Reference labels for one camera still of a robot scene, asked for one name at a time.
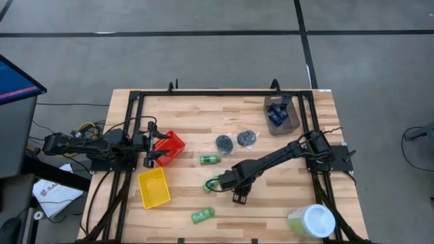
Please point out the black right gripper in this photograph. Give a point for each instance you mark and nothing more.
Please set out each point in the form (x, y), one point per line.
(230, 178)

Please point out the grey round item in bag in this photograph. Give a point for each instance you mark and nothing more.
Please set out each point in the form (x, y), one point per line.
(247, 138)

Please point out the black metal table frame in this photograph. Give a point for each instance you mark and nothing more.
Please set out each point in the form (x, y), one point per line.
(220, 93)

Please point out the black computer mouse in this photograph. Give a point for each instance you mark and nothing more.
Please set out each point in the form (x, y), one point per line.
(10, 229)

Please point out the green canister with white lid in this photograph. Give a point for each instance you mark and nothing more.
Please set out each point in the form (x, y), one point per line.
(315, 222)

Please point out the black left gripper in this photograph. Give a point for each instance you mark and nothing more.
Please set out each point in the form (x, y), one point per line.
(149, 145)

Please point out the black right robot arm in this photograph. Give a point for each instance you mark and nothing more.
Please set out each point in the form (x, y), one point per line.
(281, 154)

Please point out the black desk bar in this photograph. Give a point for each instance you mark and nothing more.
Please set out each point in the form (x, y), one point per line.
(54, 174)

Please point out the small green bottle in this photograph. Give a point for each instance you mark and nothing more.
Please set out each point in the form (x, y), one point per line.
(210, 159)
(211, 184)
(202, 216)

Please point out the white tape roll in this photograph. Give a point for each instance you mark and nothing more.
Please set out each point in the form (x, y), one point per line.
(38, 215)

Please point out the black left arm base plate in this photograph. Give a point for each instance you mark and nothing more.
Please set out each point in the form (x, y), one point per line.
(112, 166)

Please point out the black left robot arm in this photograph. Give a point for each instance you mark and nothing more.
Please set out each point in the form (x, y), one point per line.
(84, 145)

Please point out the red plastic basket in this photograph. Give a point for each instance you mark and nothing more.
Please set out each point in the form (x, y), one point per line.
(171, 147)

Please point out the blue screen monitor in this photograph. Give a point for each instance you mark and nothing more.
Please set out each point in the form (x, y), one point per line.
(17, 84)

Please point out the white printed paper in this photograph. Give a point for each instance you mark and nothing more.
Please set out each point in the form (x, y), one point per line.
(56, 196)

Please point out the clear grey plastic bin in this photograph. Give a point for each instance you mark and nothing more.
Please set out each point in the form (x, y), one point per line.
(291, 123)

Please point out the black round item in bag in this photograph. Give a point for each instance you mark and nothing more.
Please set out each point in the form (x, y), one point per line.
(224, 143)

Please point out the grey monitor stand box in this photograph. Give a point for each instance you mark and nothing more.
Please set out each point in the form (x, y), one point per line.
(15, 135)

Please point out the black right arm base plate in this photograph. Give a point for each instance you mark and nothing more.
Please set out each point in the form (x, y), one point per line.
(340, 164)

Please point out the yellow plastic basket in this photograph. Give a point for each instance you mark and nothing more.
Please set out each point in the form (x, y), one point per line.
(153, 188)

